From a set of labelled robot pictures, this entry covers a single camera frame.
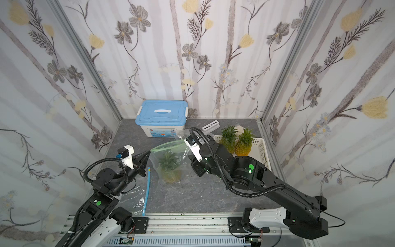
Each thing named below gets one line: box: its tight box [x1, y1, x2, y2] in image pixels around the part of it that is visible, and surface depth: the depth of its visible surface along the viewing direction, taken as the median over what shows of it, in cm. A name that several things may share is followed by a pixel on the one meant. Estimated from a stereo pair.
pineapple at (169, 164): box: [157, 148, 182, 184], surface depth 76 cm
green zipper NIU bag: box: [149, 139, 191, 185], surface depth 76 cm
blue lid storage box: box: [135, 99, 189, 138], surface depth 103 cm
